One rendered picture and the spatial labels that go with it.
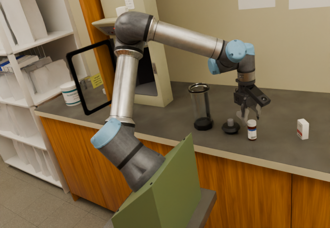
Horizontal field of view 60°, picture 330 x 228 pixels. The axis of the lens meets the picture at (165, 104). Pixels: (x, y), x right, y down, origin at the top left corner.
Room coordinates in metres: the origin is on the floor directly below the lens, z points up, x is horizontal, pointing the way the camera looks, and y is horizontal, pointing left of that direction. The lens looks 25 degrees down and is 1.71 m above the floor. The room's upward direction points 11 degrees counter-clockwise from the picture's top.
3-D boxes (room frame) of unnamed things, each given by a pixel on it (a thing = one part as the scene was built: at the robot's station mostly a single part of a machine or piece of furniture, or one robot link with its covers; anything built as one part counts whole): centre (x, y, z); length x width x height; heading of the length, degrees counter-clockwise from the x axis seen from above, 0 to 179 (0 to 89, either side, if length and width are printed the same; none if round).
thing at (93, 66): (1.70, 0.38, 1.19); 0.30 x 0.01 x 0.40; 132
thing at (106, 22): (1.67, 0.17, 1.46); 0.32 x 0.11 x 0.10; 52
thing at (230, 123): (1.20, -0.30, 0.97); 0.09 x 0.09 x 0.07
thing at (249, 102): (1.14, -0.36, 1.17); 0.09 x 0.08 x 0.12; 25
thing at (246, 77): (1.13, -0.36, 1.25); 0.08 x 0.08 x 0.05
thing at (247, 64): (1.13, -0.36, 1.33); 0.09 x 0.08 x 0.11; 98
